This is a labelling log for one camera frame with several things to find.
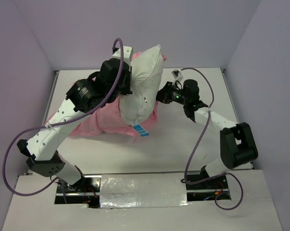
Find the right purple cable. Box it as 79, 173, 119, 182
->
173, 67, 244, 211

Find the silver tape patch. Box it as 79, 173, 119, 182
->
100, 173, 188, 209

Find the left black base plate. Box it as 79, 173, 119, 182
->
54, 175, 102, 208

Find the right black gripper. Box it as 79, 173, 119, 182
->
152, 81, 189, 105

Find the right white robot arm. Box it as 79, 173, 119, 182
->
156, 79, 258, 188

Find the purple cable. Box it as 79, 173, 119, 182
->
173, 67, 244, 211
2, 38, 124, 204

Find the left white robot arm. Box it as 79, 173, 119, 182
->
17, 58, 132, 192

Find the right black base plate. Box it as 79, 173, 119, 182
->
181, 176, 231, 202

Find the white foam board front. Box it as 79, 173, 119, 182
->
0, 168, 287, 231

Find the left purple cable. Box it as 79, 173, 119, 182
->
2, 38, 124, 204

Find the pink pillowcase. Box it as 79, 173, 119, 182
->
45, 51, 169, 144

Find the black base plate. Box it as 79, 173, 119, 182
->
54, 175, 102, 208
181, 176, 231, 202

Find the white pillow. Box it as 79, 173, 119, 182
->
118, 44, 164, 137

